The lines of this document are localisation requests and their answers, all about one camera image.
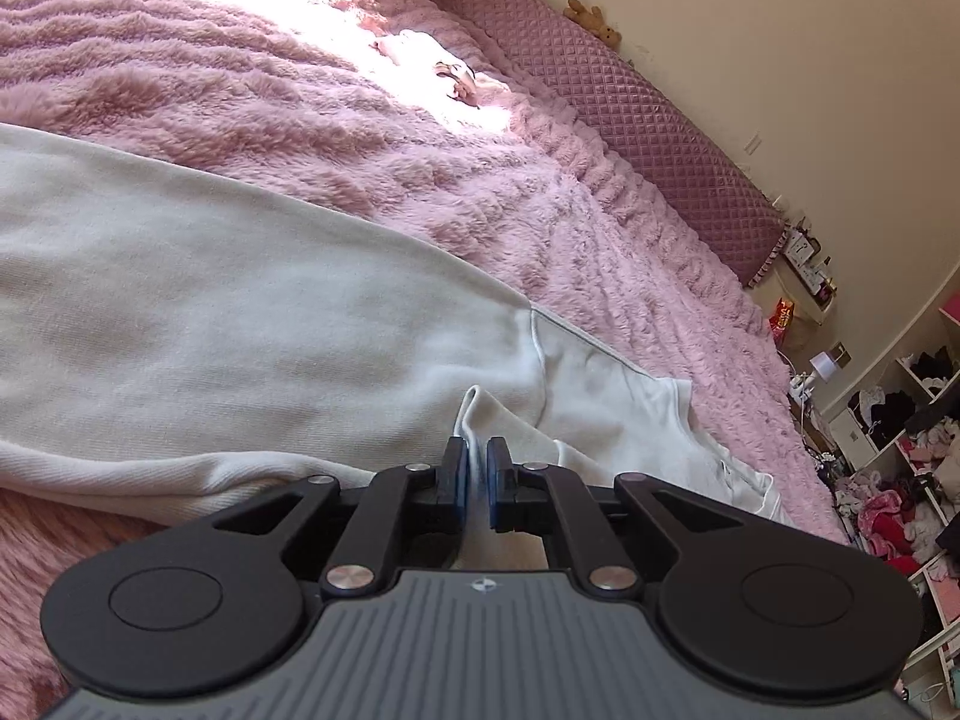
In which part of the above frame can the pink fluffy blanket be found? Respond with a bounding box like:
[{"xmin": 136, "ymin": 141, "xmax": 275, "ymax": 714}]
[{"xmin": 0, "ymin": 0, "xmax": 852, "ymax": 720}]

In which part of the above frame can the white sweatshirt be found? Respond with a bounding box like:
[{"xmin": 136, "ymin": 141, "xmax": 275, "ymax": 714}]
[{"xmin": 0, "ymin": 122, "xmax": 797, "ymax": 571}]

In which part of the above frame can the pile of colourful clothes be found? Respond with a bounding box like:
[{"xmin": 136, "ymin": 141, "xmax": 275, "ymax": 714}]
[{"xmin": 832, "ymin": 420, "xmax": 960, "ymax": 567}]

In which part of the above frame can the wall shelf with trinkets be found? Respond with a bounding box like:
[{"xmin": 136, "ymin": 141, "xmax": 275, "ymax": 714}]
[{"xmin": 780, "ymin": 217, "xmax": 841, "ymax": 316}]

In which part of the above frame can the purple quilted headboard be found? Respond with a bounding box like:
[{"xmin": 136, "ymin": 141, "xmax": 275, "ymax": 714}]
[{"xmin": 401, "ymin": 0, "xmax": 788, "ymax": 290}]

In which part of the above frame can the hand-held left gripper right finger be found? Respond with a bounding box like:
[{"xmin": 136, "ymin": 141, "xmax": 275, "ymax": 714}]
[{"xmin": 486, "ymin": 436, "xmax": 740, "ymax": 597}]

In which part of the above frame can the brown teddy bear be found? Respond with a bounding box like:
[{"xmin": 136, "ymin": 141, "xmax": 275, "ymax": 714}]
[{"xmin": 564, "ymin": 0, "xmax": 623, "ymax": 46}]

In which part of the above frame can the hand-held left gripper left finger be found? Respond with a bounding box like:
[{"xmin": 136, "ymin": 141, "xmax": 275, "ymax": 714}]
[{"xmin": 214, "ymin": 436, "xmax": 470, "ymax": 599}]

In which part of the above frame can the white open wardrobe shelf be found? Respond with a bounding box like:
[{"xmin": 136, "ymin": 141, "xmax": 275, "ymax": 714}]
[{"xmin": 825, "ymin": 285, "xmax": 960, "ymax": 702}]

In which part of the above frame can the wooden nightstand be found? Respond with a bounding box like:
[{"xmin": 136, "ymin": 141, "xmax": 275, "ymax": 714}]
[{"xmin": 787, "ymin": 379, "xmax": 841, "ymax": 466}]

